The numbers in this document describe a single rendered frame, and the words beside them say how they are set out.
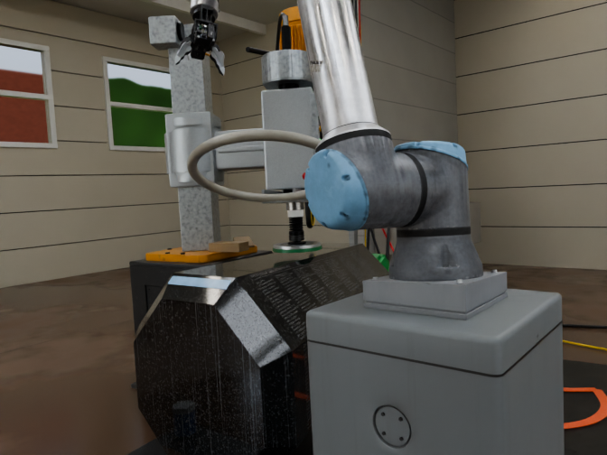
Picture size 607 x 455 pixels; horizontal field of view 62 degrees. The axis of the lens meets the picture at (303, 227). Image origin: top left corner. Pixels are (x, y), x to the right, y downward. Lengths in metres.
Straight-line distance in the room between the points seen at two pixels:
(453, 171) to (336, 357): 0.43
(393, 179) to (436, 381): 0.36
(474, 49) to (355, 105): 6.40
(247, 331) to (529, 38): 5.97
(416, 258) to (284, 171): 1.23
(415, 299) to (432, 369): 0.15
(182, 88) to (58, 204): 5.39
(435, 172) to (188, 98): 2.18
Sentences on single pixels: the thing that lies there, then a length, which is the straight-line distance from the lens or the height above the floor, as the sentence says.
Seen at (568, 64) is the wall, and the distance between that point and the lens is 6.96.
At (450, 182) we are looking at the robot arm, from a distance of 1.03.
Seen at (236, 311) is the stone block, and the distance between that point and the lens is 1.77.
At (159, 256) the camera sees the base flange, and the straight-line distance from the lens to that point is 2.98.
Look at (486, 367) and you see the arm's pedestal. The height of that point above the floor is 0.80.
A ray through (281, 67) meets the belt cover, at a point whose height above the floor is 1.60.
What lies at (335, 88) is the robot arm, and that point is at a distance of 1.00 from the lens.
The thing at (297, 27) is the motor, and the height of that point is 1.97.
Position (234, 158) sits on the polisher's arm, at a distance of 2.91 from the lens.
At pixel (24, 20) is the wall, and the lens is 8.50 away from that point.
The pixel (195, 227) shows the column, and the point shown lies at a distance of 2.98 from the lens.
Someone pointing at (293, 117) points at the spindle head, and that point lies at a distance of 2.18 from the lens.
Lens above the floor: 1.10
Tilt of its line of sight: 4 degrees down
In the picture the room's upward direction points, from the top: 3 degrees counter-clockwise
